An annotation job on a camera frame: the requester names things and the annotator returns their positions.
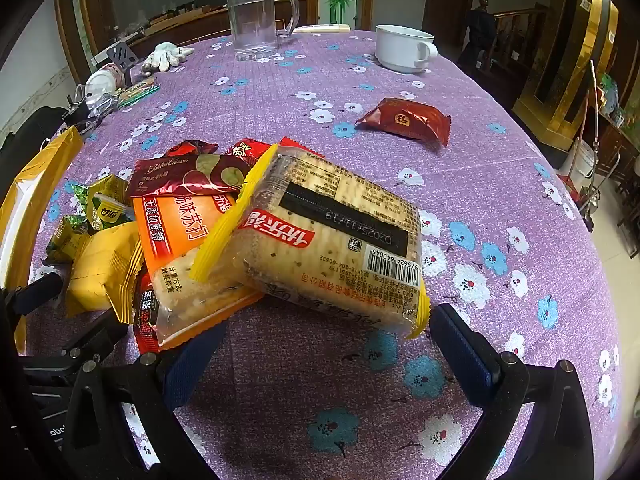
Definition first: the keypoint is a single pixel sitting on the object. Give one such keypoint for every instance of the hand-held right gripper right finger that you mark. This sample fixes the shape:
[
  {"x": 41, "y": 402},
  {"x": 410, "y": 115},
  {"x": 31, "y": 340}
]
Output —
[{"x": 462, "y": 355}]

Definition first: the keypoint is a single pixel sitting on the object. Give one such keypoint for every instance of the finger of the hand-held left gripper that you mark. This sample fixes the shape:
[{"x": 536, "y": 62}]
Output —
[
  {"x": 95, "y": 337},
  {"x": 35, "y": 295}
]

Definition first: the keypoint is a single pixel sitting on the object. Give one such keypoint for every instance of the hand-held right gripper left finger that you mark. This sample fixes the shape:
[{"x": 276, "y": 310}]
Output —
[{"x": 192, "y": 370}]

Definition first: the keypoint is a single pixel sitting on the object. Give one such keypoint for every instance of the green yellow snack packet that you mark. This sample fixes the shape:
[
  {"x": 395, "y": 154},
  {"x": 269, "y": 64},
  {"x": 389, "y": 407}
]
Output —
[{"x": 110, "y": 210}]

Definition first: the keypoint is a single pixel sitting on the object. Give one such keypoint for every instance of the orange cracker packet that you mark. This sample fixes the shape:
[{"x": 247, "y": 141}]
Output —
[{"x": 170, "y": 240}]

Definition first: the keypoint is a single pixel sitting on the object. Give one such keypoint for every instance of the yellow cardboard box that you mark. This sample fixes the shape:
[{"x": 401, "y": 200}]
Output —
[{"x": 45, "y": 160}]

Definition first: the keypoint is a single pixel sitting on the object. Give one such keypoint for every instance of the dark red nougat bar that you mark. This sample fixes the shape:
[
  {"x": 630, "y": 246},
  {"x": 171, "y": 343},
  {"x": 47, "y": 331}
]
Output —
[{"x": 170, "y": 175}]

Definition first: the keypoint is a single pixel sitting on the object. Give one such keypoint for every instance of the yellow-edged cracker packet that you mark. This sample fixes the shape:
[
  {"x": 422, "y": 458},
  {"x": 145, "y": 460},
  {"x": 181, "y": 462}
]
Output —
[{"x": 325, "y": 240}]

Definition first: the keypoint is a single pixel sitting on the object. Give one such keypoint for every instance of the red-brown snack packet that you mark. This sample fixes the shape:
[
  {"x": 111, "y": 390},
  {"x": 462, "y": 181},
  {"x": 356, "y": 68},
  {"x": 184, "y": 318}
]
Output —
[{"x": 405, "y": 120}]

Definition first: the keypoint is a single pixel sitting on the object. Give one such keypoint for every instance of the black red candy packet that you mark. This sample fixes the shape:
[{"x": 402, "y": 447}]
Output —
[{"x": 146, "y": 320}]

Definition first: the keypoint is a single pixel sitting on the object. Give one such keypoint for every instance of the green candy wrapper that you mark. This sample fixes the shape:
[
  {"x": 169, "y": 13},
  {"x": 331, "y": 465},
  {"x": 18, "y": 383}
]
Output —
[{"x": 65, "y": 240}]

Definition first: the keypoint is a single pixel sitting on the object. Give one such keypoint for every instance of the black sofa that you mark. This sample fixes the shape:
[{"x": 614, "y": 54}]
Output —
[{"x": 30, "y": 125}]

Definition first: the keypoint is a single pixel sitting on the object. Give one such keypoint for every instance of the clear plastic bag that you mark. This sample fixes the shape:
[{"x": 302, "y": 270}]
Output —
[{"x": 85, "y": 110}]

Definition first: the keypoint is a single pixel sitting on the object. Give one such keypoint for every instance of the red snack packet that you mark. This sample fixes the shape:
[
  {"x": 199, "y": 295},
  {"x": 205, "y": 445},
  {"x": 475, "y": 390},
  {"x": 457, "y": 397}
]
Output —
[
  {"x": 192, "y": 149},
  {"x": 245, "y": 151}
]

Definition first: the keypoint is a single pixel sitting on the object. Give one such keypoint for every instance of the purple floral tablecloth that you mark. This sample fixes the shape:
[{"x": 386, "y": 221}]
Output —
[{"x": 350, "y": 170}]

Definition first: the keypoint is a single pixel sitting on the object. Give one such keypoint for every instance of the white plastic container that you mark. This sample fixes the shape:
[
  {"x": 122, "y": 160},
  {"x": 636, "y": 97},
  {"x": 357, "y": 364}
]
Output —
[{"x": 102, "y": 82}]

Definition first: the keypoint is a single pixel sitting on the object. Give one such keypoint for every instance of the white bucket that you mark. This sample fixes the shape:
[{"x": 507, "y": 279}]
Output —
[{"x": 580, "y": 165}]

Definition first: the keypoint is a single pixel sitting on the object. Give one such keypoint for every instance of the green cracker packet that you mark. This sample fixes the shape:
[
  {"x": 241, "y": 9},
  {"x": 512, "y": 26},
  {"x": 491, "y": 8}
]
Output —
[{"x": 140, "y": 91}]

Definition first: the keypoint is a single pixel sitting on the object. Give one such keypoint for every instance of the black spatula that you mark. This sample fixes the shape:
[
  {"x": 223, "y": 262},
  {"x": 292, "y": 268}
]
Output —
[{"x": 121, "y": 57}]

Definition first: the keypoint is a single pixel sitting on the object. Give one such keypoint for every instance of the white work glove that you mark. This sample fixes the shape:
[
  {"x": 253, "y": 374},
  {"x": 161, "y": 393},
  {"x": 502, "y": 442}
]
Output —
[{"x": 165, "y": 57}]

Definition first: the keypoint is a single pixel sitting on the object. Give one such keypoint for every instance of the white ceramic cup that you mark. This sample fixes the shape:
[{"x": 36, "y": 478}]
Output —
[{"x": 400, "y": 50}]

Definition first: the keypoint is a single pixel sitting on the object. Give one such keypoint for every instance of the dark figurine statue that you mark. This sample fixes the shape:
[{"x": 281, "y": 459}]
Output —
[{"x": 481, "y": 25}]

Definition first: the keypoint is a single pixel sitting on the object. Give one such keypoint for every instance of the clear glass mug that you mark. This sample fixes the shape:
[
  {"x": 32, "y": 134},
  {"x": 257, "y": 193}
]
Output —
[{"x": 252, "y": 25}]

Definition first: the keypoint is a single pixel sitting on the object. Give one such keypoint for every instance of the white tube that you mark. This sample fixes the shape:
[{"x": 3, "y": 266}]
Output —
[{"x": 320, "y": 28}]

